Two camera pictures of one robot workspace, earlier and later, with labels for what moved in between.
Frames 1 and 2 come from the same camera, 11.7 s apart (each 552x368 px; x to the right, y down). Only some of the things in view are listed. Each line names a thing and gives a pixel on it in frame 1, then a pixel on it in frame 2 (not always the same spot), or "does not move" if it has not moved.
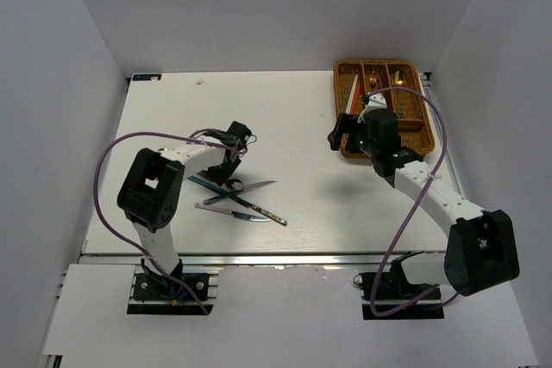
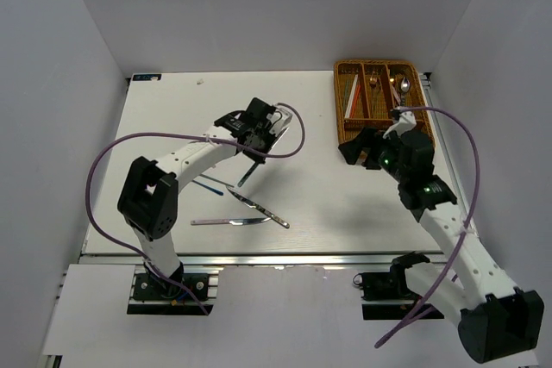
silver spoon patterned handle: [235, 184] to [404, 86]
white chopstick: [348, 109] does not move
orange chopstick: [354, 102] does not move
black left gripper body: [217, 173] to [264, 139]
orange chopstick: [355, 98] does not move
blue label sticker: [147, 77] does not move
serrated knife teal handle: [238, 192] to [250, 174]
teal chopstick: [346, 96] does not move
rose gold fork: [373, 79] does not move
